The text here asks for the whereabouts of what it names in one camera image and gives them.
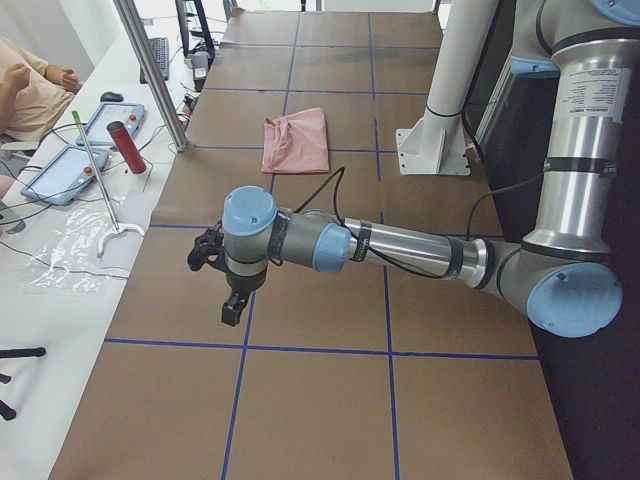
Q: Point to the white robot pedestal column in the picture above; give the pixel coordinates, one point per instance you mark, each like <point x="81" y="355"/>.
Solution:
<point x="436" y="144"/>

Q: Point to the black box with label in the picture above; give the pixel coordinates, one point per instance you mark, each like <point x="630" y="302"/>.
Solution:
<point x="200" y="68"/>

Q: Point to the red cylindrical bottle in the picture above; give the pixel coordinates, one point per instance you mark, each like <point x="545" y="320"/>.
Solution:
<point x="126" y="147"/>

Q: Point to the black computer mouse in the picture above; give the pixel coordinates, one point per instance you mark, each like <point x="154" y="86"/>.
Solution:
<point x="110" y="96"/>

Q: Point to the lower blue teach pendant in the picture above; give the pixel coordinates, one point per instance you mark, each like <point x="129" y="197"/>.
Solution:
<point x="62" y="179"/>

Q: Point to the aluminium frame post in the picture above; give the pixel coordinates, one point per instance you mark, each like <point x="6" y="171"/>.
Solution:
<point x="132" y="24"/>

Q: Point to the blue teach pendant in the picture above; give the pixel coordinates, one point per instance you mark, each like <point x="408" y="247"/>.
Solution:
<point x="62" y="179"/>
<point x="131" y="115"/>

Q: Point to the pink Snoopy t-shirt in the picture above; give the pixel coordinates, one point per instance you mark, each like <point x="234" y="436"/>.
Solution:
<point x="296" y="143"/>

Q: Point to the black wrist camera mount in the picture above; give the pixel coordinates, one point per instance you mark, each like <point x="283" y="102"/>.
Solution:
<point x="209" y="250"/>

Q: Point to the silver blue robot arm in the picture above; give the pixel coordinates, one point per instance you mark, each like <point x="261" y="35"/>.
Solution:
<point x="558" y="275"/>

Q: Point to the upper blue teach pendant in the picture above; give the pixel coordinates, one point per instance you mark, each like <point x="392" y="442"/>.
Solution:
<point x="131" y="115"/>

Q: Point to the white reacher grabber stick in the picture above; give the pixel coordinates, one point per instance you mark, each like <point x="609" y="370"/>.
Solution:
<point x="118" y="228"/>

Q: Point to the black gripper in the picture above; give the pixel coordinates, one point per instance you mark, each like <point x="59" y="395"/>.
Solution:
<point x="242" y="283"/>

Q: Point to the black keyboard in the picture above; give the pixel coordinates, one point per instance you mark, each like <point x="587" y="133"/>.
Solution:
<point x="160" y="49"/>

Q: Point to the clear plastic bag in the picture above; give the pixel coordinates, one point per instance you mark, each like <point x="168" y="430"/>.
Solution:
<point x="68" y="261"/>

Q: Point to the seated person beige shirt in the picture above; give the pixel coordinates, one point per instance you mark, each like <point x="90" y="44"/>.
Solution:
<point x="34" y="92"/>

